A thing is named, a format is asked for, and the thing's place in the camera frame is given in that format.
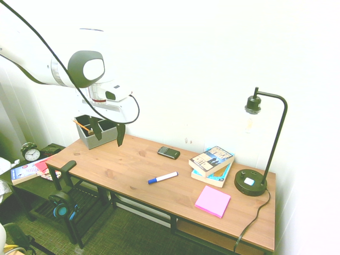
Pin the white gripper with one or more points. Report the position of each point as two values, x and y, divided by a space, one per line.
125 111

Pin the white marker with blue cap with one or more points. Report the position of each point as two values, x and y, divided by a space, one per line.
163 177

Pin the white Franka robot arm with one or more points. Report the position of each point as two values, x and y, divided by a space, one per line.
85 66

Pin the grey compartment desk holder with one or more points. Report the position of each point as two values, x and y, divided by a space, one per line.
90 142

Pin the orange pencil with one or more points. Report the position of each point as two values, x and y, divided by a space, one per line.
81 125

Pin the black headphone hook clamp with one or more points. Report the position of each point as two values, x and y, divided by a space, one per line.
66 172

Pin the dark small box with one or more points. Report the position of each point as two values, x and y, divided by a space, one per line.
50 151

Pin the black mobile phone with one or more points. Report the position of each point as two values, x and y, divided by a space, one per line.
168 152

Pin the patterned striped pouch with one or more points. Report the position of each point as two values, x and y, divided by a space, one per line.
49 176

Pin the red notebook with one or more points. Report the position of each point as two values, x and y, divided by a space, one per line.
42 165

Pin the black twin-bell alarm clock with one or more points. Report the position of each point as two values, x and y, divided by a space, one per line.
31 154

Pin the black and blue headphones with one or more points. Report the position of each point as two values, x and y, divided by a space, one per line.
61 210

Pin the black side table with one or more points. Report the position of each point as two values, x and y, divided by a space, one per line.
24 188

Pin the paperback book with beige cover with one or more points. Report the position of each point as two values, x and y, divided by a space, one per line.
211 160

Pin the white cloth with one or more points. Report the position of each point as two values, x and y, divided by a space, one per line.
6 163

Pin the paperback book with blue cover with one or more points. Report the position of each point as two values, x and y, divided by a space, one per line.
215 179

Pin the pink sticky note pad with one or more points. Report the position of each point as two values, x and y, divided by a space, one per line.
213 201

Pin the black desk lamp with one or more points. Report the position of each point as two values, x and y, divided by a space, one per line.
249 186

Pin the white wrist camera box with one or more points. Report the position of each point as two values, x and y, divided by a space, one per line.
119 91

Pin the wooden desk with black frame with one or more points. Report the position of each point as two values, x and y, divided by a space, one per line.
159 196

